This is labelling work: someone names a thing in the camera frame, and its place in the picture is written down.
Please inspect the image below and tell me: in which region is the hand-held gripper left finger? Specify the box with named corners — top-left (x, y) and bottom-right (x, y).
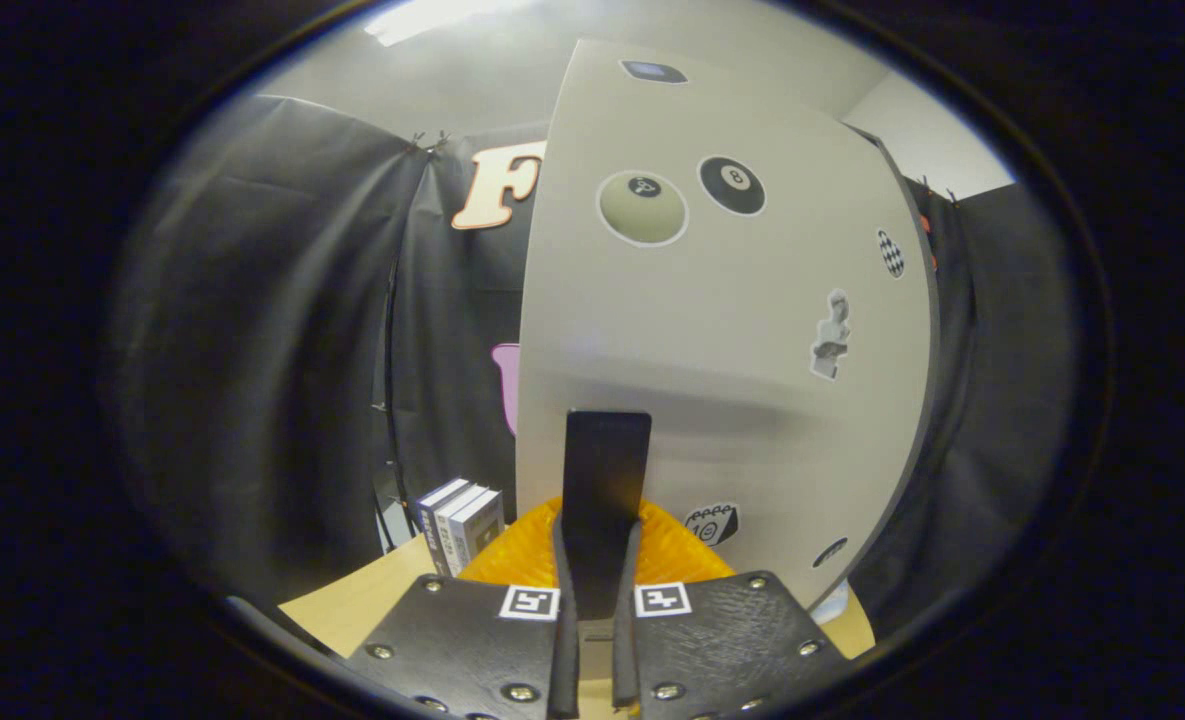
top-left (342, 497), bottom-right (585, 720)

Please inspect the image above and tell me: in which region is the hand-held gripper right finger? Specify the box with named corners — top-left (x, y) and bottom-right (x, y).
top-left (610, 497), bottom-right (855, 720)

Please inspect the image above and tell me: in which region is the black door handle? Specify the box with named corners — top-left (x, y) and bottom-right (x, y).
top-left (562, 410), bottom-right (653, 621)

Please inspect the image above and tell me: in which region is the white spine box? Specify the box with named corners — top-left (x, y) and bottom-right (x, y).
top-left (432, 484), bottom-right (488, 577)

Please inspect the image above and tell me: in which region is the black backdrop cloth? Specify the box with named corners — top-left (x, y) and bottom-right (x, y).
top-left (102, 95), bottom-right (1078, 641)

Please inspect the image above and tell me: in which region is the dark blue spine box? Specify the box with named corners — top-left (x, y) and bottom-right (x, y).
top-left (415, 478), bottom-right (471, 561)

